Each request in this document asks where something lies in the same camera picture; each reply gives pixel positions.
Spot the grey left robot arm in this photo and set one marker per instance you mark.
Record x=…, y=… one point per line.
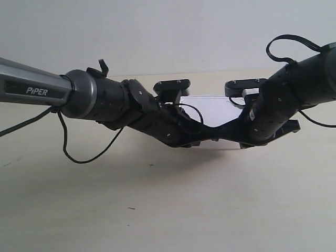
x=90, y=95

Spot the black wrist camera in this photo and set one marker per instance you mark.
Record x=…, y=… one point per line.
x=170, y=91
x=248, y=89

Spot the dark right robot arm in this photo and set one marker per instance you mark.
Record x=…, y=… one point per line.
x=270, y=103

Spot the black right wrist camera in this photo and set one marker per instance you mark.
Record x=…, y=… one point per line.
x=248, y=89

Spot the white lidded plastic container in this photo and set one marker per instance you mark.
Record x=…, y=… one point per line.
x=215, y=110

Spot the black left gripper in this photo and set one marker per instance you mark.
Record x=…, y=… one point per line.
x=169, y=124

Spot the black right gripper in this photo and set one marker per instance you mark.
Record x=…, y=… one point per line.
x=260, y=124

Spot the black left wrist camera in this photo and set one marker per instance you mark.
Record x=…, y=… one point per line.
x=170, y=91

